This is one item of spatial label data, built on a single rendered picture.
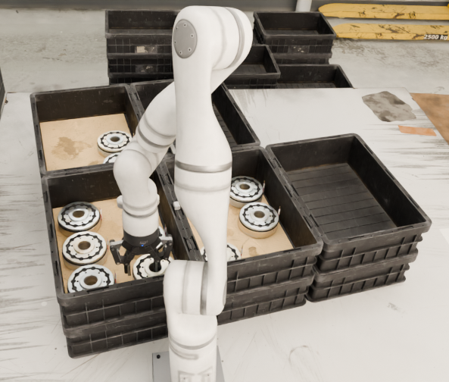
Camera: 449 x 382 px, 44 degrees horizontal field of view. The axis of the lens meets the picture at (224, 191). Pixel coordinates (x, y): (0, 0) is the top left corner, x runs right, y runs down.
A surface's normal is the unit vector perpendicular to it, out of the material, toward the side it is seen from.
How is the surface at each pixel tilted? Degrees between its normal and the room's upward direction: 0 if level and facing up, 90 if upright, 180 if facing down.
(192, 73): 77
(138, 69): 90
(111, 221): 0
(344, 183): 0
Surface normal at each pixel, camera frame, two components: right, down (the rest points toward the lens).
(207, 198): 0.22, 0.38
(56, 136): 0.08, -0.75
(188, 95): -0.58, 0.29
